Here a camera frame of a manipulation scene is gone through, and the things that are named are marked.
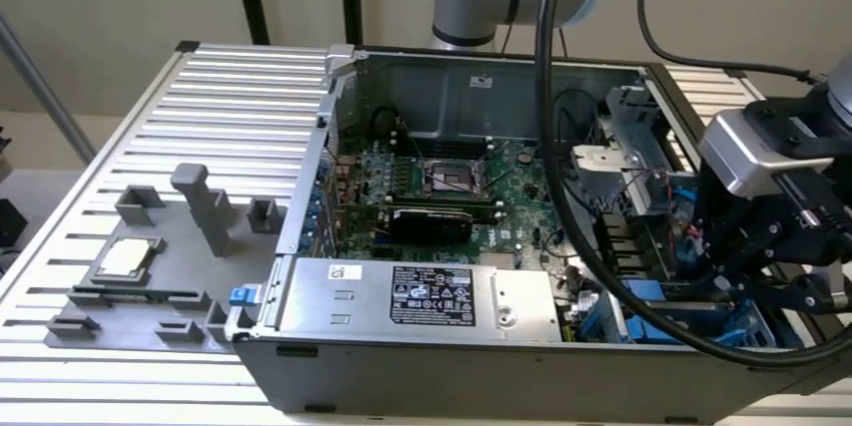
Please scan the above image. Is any open black PC case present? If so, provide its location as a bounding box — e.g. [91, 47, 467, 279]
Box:
[223, 42, 852, 420]

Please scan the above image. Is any black graphics card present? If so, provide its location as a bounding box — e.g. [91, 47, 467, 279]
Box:
[376, 204, 504, 247]

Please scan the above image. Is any black box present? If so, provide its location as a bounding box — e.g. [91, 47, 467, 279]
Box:
[0, 199, 30, 247]

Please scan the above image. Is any silver metal bracket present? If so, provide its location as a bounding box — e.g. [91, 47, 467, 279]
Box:
[570, 144, 651, 184]

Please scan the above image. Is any silver finned heat sink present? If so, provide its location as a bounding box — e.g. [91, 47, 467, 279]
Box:
[478, 251, 519, 270]

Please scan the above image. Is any CPU socket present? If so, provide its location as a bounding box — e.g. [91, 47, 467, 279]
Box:
[416, 159, 484, 198]

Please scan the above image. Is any black wire bundle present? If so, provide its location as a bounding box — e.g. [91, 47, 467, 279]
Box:
[552, 88, 604, 183]

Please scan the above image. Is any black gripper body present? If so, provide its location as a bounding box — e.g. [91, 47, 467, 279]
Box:
[692, 166, 852, 267]

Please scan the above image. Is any thin red black wire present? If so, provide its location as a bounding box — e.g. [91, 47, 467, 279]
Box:
[622, 169, 675, 215]

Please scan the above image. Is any blue-grey plastic disk bay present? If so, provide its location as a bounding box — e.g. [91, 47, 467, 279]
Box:
[578, 290, 779, 350]

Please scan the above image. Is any green motherboard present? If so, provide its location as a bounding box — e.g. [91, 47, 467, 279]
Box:
[319, 139, 604, 277]

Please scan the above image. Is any grey metal pole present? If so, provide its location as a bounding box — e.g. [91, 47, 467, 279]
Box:
[0, 11, 95, 166]

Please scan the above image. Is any metal drive cage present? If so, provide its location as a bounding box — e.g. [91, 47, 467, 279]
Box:
[595, 85, 700, 217]

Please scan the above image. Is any silver CPU chip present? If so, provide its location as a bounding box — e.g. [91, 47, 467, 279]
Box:
[98, 238, 159, 280]

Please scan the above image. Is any green RAM stick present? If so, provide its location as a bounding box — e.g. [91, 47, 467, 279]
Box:
[71, 285, 202, 305]

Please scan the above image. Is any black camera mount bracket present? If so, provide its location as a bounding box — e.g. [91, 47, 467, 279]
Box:
[742, 95, 838, 153]

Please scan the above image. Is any grey parts rack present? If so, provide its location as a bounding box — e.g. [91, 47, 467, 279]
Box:
[43, 162, 292, 355]

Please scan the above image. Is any silver power supply unit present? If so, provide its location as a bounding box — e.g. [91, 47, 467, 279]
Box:
[266, 256, 564, 345]

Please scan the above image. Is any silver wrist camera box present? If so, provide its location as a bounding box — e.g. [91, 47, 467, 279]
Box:
[696, 109, 838, 198]

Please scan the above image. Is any black plastic air shroud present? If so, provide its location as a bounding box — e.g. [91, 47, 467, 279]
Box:
[595, 211, 680, 280]

